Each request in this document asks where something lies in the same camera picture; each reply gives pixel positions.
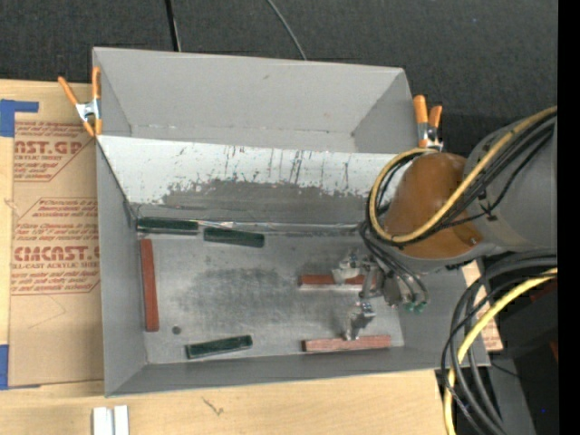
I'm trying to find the dark green flat block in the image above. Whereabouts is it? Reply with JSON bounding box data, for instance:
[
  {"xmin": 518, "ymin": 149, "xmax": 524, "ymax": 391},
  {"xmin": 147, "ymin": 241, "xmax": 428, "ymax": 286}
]
[
  {"xmin": 184, "ymin": 333, "xmax": 254, "ymax": 361},
  {"xmin": 202, "ymin": 227, "xmax": 266, "ymax": 249},
  {"xmin": 136, "ymin": 217, "xmax": 200, "ymax": 234}
]

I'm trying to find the grey metal bin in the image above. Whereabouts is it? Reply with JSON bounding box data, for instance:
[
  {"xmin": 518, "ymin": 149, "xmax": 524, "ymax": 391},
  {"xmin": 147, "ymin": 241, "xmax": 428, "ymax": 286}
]
[{"xmin": 92, "ymin": 46, "xmax": 491, "ymax": 398}]

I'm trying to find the red-brown flat block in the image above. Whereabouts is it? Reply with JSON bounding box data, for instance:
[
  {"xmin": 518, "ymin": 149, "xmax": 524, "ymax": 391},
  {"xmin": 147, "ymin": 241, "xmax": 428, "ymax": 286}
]
[
  {"xmin": 139, "ymin": 237, "xmax": 161, "ymax": 334},
  {"xmin": 301, "ymin": 333, "xmax": 392, "ymax": 353},
  {"xmin": 297, "ymin": 273, "xmax": 366, "ymax": 287}
]

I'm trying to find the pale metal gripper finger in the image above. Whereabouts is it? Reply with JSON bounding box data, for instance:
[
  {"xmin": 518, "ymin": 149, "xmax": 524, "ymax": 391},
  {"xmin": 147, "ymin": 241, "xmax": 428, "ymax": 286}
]
[
  {"xmin": 332, "ymin": 248, "xmax": 366, "ymax": 285},
  {"xmin": 341, "ymin": 300, "xmax": 378, "ymax": 342}
]

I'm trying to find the brown cardboard board, red print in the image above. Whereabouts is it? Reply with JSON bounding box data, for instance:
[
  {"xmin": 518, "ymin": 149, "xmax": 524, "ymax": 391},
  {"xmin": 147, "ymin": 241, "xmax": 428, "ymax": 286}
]
[{"xmin": 0, "ymin": 78, "xmax": 106, "ymax": 390}]

